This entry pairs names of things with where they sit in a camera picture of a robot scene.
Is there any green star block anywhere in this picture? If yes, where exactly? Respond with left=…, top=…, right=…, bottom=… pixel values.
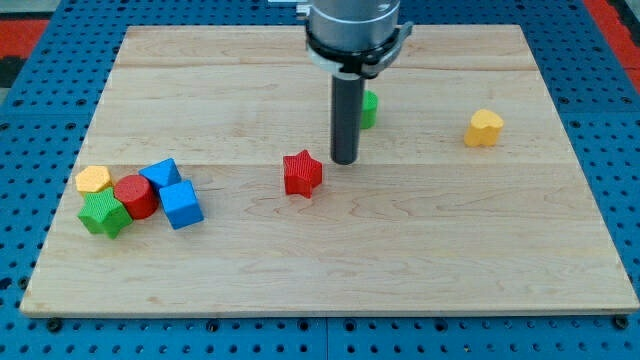
left=77, top=187, right=133, bottom=239

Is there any wooden board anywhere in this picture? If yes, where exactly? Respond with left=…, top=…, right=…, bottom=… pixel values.
left=21, top=25, right=639, bottom=318

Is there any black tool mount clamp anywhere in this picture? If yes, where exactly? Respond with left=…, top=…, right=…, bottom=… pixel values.
left=305, top=21, right=414, bottom=79

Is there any red star block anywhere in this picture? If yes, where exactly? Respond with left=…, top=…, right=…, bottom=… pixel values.
left=283, top=150, right=323, bottom=199

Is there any yellow heart block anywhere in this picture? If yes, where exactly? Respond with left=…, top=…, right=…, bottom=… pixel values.
left=463, top=109, right=505, bottom=147

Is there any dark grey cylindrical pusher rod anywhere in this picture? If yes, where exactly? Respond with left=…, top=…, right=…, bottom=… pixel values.
left=330, top=77, right=365, bottom=165

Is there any yellow hexagon block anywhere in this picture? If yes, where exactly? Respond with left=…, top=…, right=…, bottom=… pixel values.
left=75, top=165, right=113, bottom=196

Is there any blue triangular block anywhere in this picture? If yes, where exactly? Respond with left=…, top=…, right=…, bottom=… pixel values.
left=138, top=158, right=182, bottom=193

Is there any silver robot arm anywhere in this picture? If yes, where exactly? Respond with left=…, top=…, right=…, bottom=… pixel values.
left=267, top=0, right=414, bottom=165

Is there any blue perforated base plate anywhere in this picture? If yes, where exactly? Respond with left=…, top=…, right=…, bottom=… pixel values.
left=1, top=1, right=639, bottom=359

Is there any red cylinder block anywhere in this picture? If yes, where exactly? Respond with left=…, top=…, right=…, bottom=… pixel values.
left=114, top=175, right=159, bottom=220

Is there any green block behind rod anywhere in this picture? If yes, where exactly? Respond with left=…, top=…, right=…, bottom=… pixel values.
left=360, top=90, right=378, bottom=129

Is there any blue cube block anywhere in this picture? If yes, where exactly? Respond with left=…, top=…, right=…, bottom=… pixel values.
left=159, top=180, right=204, bottom=230

